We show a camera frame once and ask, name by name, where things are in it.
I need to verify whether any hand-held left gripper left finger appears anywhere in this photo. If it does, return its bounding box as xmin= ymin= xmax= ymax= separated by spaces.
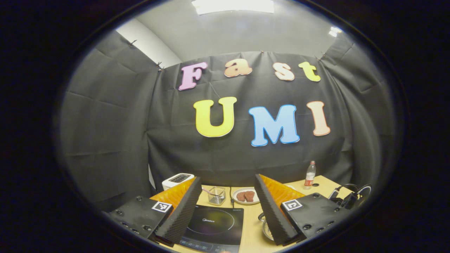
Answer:
xmin=105 ymin=176 xmax=203 ymax=245

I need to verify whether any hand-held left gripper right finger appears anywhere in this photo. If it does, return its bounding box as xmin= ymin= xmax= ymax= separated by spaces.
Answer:
xmin=254 ymin=174 xmax=350 ymax=246

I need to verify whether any steel pot with black handles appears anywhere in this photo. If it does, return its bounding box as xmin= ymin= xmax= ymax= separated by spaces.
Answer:
xmin=258 ymin=212 xmax=275 ymax=242

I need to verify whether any black induction cooktop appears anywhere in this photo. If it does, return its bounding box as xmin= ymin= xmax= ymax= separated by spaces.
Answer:
xmin=179 ymin=205 xmax=244 ymax=253

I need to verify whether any white toaster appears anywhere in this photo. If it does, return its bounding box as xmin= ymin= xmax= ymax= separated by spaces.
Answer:
xmin=162 ymin=173 xmax=195 ymax=191

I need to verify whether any white round plate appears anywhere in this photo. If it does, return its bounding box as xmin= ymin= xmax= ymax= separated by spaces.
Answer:
xmin=232 ymin=187 xmax=261 ymax=205

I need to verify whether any clear plastic water bottle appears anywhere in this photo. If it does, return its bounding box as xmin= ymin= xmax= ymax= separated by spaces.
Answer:
xmin=304 ymin=161 xmax=316 ymax=190

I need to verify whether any black backdrop cloth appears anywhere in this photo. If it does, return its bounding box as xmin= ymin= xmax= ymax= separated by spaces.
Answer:
xmin=58 ymin=30 xmax=396 ymax=211

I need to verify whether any large ceiling light panel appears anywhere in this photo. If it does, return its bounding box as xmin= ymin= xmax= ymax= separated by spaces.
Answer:
xmin=192 ymin=0 xmax=275 ymax=15

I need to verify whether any wire mesh basket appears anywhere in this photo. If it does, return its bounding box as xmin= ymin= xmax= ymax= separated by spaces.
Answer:
xmin=207 ymin=187 xmax=226 ymax=206

